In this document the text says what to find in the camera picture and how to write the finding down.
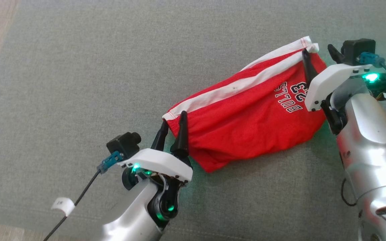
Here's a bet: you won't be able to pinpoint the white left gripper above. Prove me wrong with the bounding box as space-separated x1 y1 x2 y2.
117 110 193 183

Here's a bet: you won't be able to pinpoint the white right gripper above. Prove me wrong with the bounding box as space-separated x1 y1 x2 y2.
301 44 374 112

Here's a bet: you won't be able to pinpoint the red shorts with white stripe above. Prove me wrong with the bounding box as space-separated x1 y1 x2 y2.
162 36 328 173

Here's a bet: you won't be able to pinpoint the large grey sofa seat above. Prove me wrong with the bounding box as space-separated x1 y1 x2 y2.
0 0 386 241

